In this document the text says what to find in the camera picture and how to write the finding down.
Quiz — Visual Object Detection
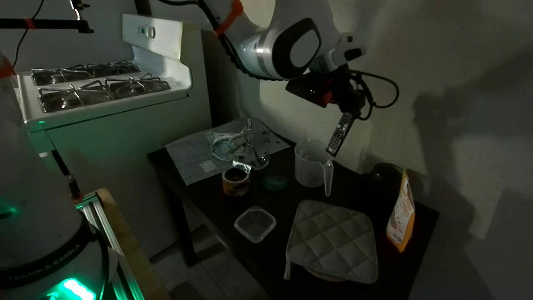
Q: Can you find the black remote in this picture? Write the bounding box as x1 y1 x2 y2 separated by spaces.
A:
325 110 357 158

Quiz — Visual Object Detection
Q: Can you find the grey quilted pot holder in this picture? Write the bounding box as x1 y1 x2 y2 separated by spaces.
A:
284 200 379 285

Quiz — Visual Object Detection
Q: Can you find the orange snack bag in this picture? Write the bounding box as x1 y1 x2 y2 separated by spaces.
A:
386 168 416 253

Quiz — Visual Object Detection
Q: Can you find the small cup with foil lid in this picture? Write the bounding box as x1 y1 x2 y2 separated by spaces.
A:
222 162 252 198

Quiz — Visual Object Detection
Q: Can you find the printed paper sheet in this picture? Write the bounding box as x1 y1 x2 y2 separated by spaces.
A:
165 117 291 186

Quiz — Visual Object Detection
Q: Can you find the black cable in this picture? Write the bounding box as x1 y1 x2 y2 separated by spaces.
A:
12 0 45 68

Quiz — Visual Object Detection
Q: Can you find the white gas stove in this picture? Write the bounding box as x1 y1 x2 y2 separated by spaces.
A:
16 13 214 260

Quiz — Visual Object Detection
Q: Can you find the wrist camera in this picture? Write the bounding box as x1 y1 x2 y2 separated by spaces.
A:
285 72 336 109

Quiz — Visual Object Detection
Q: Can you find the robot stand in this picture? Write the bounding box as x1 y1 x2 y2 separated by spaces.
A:
74 187 172 300

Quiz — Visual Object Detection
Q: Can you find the teal round lid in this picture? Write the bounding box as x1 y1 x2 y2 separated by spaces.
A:
262 175 288 192

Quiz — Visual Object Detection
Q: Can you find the clear glass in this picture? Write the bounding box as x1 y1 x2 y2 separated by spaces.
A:
243 118 271 171

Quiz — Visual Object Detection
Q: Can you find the stove burner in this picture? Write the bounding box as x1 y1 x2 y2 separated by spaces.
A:
87 60 141 78
32 67 91 86
105 74 172 100
39 85 116 113

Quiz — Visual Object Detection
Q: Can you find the crumpled plastic bag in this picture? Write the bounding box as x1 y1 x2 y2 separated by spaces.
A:
207 125 250 162

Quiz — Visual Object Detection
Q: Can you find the black mug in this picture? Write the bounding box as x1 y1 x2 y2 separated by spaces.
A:
366 162 405 189

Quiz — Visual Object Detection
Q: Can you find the clear measuring cup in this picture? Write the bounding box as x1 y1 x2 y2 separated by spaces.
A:
294 139 335 198

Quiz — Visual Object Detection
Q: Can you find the clear plastic container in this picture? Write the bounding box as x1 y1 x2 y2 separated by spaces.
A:
234 205 277 244

